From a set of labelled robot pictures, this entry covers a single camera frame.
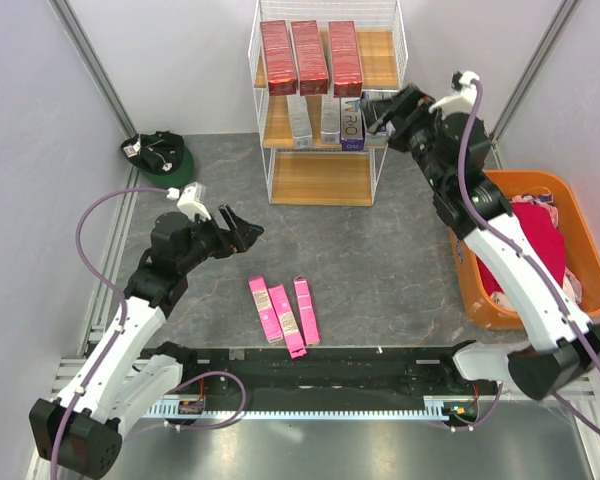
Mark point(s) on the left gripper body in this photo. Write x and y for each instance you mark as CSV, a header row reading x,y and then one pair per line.
x,y
207,240

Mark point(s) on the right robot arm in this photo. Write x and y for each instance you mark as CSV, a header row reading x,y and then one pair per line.
x,y
564,343

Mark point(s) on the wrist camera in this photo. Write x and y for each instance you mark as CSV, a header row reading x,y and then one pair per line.
x,y
189,201
462,97

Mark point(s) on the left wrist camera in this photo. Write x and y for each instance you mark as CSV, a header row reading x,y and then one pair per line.
x,y
189,201

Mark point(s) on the white wire wooden shelf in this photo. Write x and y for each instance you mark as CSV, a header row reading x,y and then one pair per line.
x,y
325,174

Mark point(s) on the orange plastic basin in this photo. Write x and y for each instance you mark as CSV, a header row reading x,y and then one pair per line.
x,y
582,257

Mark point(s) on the right aluminium frame post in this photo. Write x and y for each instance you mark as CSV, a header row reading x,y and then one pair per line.
x,y
547,42

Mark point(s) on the silver red box front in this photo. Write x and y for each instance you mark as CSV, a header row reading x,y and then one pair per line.
x,y
311,63

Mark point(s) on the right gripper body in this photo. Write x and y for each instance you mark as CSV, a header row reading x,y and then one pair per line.
x,y
419,134

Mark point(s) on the slotted cable duct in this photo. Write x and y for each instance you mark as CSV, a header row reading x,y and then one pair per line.
x,y
172,409

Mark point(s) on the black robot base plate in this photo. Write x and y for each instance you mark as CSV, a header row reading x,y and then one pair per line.
x,y
265,372

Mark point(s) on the slim silver toothpaste box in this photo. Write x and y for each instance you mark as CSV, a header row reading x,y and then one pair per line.
x,y
330,120

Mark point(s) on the white pink clothes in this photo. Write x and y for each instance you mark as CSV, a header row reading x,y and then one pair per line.
x,y
572,290

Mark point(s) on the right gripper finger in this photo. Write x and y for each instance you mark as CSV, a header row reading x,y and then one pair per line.
x,y
377,104
376,128

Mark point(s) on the silver red box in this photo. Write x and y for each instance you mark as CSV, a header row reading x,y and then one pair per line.
x,y
346,69
311,63

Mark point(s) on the red cloth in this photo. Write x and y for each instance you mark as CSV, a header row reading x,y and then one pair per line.
x,y
545,240

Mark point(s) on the black green cap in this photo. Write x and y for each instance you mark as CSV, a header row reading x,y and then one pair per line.
x,y
162,158

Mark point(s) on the pink box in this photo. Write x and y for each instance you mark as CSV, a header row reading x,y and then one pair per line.
x,y
291,333
306,311
266,312

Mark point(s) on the purple RiO toothpaste box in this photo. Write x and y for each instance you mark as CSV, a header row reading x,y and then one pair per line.
x,y
351,125

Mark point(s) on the aluminium frame post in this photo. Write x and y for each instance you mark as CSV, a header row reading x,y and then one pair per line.
x,y
547,42
73,27

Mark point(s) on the dark red toothpaste box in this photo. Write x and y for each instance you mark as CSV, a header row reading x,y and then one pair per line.
x,y
279,63

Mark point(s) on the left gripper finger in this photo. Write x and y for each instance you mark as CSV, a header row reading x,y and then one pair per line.
x,y
232,220
245,236

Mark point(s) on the left aluminium frame post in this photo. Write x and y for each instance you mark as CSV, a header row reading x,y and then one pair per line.
x,y
73,27

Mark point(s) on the silver Protefix toothpaste box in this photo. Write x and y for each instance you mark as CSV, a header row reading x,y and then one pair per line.
x,y
300,124

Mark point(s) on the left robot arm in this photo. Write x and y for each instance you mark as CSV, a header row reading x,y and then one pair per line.
x,y
84,427

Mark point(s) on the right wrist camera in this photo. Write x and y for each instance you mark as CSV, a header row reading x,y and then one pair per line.
x,y
462,97

